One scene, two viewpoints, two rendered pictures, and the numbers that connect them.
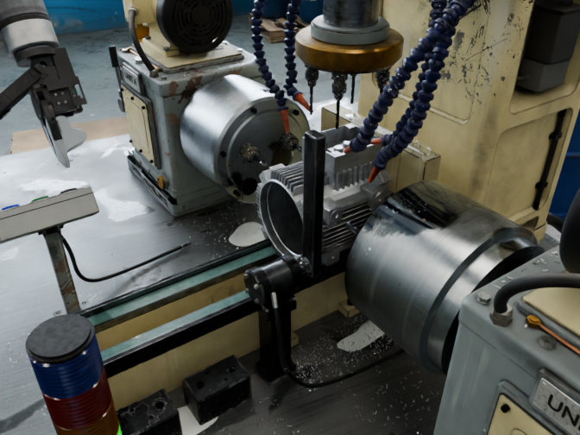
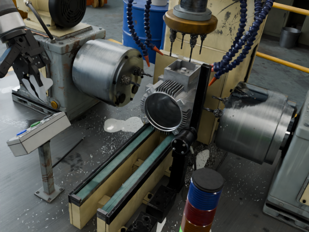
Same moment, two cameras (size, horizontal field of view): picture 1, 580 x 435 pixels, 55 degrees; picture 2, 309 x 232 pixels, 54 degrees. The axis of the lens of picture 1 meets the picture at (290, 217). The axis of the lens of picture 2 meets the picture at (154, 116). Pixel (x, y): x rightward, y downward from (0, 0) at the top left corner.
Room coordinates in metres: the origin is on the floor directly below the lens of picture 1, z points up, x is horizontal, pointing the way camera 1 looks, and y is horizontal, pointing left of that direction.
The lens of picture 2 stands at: (0.07, 0.52, 1.61)
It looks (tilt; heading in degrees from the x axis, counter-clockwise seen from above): 33 degrees down; 329
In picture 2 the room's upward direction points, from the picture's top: 7 degrees clockwise
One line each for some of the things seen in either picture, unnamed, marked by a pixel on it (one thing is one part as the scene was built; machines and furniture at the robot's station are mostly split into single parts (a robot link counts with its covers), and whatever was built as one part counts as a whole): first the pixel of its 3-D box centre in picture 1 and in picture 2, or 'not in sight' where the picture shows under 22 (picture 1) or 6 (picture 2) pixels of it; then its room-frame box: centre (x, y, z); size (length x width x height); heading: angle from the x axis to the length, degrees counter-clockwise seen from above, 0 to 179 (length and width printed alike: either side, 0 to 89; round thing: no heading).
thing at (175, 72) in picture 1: (191, 117); (57, 65); (1.41, 0.27, 0.99); 0.35 x 0.31 x 0.37; 34
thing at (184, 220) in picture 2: (85, 418); (197, 221); (0.37, 0.21, 1.10); 0.06 x 0.06 x 0.04
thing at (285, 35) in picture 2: not in sight; (288, 37); (3.38, -3.80, 0.14); 0.30 x 0.30 x 0.27
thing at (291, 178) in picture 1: (324, 204); (174, 101); (0.92, -0.07, 1.01); 0.20 x 0.19 x 0.19; 124
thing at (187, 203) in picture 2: (76, 389); (200, 205); (0.37, 0.21, 1.14); 0.06 x 0.06 x 0.04
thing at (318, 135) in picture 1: (312, 208); (198, 101); (0.74, -0.04, 1.12); 0.04 x 0.03 x 0.26; 124
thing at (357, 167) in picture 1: (343, 156); (182, 75); (0.94, -0.10, 1.11); 0.12 x 0.11 x 0.07; 124
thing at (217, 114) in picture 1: (233, 130); (100, 69); (1.21, 0.13, 1.04); 0.37 x 0.25 x 0.25; 34
